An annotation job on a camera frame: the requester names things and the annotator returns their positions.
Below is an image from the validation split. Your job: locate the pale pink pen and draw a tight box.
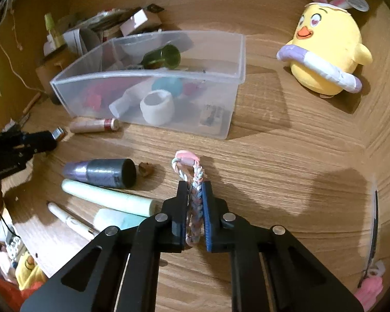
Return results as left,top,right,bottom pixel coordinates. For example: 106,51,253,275
48,202,100,241

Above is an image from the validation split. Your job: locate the dark green bottle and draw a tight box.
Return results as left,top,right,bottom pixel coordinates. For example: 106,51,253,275
140,44,181,71

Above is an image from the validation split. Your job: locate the white tape roll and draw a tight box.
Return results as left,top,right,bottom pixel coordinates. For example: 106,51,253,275
140,90,176,126

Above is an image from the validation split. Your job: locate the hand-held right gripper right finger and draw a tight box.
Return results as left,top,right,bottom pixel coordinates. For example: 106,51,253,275
201,180,365,312

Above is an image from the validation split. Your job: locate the light blue tube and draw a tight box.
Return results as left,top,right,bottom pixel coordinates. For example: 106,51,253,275
94,209,148,233

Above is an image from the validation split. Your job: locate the yellow chick plush toy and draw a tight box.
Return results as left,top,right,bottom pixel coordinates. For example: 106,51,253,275
276,0,373,99

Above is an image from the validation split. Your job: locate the white and pink box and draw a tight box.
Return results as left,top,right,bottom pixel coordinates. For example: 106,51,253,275
120,6,163,36

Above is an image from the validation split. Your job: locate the brown mug with lid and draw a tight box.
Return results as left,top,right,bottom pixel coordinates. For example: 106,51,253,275
36,47,74,105

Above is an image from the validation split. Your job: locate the red pouch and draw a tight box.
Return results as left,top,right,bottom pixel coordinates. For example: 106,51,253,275
83,83,118,111

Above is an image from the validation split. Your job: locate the wooden stick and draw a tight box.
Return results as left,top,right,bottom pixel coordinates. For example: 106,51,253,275
21,92,42,118

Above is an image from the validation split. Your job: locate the braided pastel bracelet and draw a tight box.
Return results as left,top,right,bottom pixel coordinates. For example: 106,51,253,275
172,149,205,248

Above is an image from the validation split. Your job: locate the orange cloth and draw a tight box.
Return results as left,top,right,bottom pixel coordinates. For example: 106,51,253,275
0,227,23,312

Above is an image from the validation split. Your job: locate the purple tube with black cap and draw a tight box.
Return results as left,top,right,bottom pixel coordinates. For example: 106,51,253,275
62,158,138,189

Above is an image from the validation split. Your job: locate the white cable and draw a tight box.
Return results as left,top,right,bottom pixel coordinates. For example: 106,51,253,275
0,0,53,98

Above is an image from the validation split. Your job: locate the pale pink cream tube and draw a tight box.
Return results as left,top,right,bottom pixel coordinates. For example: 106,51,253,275
109,83,153,118

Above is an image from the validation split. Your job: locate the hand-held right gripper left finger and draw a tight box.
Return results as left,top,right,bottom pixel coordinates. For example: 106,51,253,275
19,180,191,312

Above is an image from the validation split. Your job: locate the pile of paper packets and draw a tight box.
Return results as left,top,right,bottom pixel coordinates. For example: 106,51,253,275
71,6,144,31

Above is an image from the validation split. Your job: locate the yellow soft toy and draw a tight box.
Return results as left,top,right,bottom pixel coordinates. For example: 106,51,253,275
15,250,48,291

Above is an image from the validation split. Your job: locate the yellow-green spray bottle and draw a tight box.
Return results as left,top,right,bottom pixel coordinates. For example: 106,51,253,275
44,13,66,48

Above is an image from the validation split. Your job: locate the small printed packet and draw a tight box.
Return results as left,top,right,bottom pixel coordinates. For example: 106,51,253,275
200,104,224,127

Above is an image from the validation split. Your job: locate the mint green tube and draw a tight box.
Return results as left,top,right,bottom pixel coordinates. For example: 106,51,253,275
61,179,161,217

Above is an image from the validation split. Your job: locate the clear plastic storage box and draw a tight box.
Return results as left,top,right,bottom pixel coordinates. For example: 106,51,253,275
50,30,246,141

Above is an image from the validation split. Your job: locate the pink soft toy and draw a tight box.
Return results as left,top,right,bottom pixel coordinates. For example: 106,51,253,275
354,260,386,311

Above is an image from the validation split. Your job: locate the beige cosmetic tube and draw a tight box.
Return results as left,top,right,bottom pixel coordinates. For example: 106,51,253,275
69,117,120,134

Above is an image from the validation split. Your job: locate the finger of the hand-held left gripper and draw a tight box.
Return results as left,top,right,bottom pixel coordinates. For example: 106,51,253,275
20,131,58,155

